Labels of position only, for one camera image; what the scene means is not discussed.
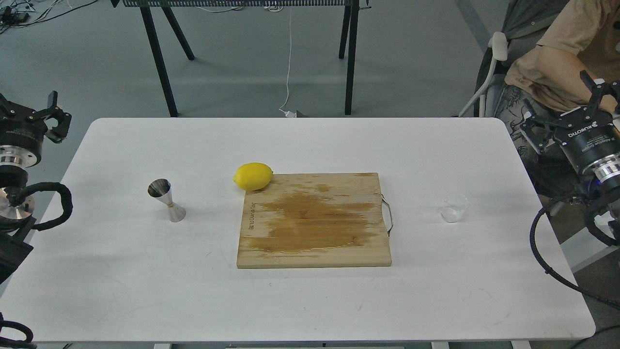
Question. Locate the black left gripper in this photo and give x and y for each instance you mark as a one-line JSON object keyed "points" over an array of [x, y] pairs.
{"points": [[19, 131]]}

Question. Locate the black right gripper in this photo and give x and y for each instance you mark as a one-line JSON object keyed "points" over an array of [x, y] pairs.
{"points": [[586, 135]]}

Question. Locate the steel double jigger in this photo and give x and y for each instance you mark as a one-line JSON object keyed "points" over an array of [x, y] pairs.
{"points": [[161, 189]]}

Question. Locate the small clear glass cup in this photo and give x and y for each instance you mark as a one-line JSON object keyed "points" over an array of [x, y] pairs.
{"points": [[454, 208]]}

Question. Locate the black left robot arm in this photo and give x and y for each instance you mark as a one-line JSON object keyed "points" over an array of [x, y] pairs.
{"points": [[17, 206]]}

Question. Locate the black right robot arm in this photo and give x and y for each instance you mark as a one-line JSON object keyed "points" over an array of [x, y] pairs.
{"points": [[599, 193]]}

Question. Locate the seated person tan shirt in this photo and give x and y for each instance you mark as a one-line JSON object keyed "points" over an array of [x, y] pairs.
{"points": [[584, 37]]}

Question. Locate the white office chair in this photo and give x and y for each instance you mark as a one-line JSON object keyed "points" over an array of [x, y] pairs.
{"points": [[498, 44]]}

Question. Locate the yellow lemon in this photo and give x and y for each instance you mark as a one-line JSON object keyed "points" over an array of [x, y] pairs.
{"points": [[253, 176]]}

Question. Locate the wooden cutting board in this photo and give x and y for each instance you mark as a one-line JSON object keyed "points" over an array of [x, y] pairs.
{"points": [[315, 220]]}

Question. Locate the black metal frame table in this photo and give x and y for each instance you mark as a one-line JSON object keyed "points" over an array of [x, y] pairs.
{"points": [[198, 43]]}

